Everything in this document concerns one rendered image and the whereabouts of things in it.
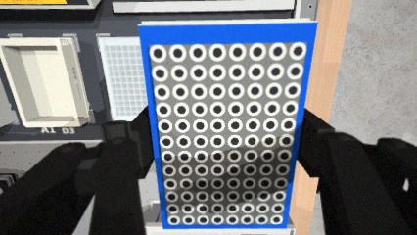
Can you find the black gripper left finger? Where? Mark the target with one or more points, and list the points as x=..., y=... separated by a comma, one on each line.
x=52, y=197

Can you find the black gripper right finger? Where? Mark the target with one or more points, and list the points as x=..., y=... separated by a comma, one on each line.
x=354, y=197

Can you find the grey base plate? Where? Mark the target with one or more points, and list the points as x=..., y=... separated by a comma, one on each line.
x=20, y=158

